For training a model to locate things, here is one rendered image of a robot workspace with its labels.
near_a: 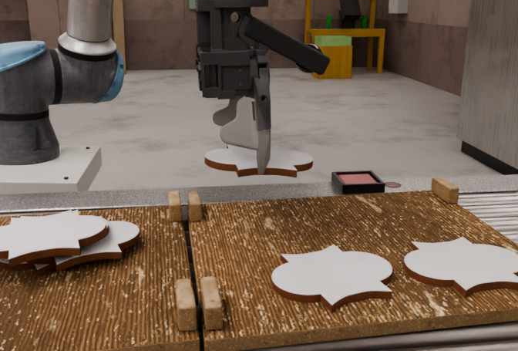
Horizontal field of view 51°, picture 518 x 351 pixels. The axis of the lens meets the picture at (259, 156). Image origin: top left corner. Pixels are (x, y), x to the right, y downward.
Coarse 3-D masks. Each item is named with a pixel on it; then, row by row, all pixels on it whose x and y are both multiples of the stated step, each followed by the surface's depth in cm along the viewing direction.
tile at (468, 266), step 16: (464, 240) 68; (416, 256) 64; (432, 256) 64; (448, 256) 64; (464, 256) 64; (480, 256) 64; (496, 256) 64; (512, 256) 64; (416, 272) 60; (432, 272) 60; (448, 272) 60; (464, 272) 60; (480, 272) 60; (496, 272) 60; (512, 272) 60; (464, 288) 57; (480, 288) 58; (496, 288) 59; (512, 288) 58
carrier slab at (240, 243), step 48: (192, 240) 71; (240, 240) 71; (288, 240) 71; (336, 240) 71; (384, 240) 71; (432, 240) 71; (480, 240) 71; (240, 288) 59; (432, 288) 59; (240, 336) 50; (288, 336) 51; (336, 336) 52
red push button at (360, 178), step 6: (342, 174) 99; (348, 174) 99; (354, 174) 99; (360, 174) 99; (366, 174) 99; (342, 180) 97; (348, 180) 96; (354, 180) 96; (360, 180) 96; (366, 180) 96; (372, 180) 96
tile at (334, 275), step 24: (288, 264) 62; (312, 264) 62; (336, 264) 62; (360, 264) 62; (384, 264) 62; (288, 288) 57; (312, 288) 57; (336, 288) 57; (360, 288) 57; (384, 288) 57
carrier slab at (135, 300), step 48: (144, 240) 71; (0, 288) 59; (48, 288) 59; (96, 288) 59; (144, 288) 59; (192, 288) 59; (0, 336) 50; (48, 336) 50; (96, 336) 50; (144, 336) 50; (192, 336) 50
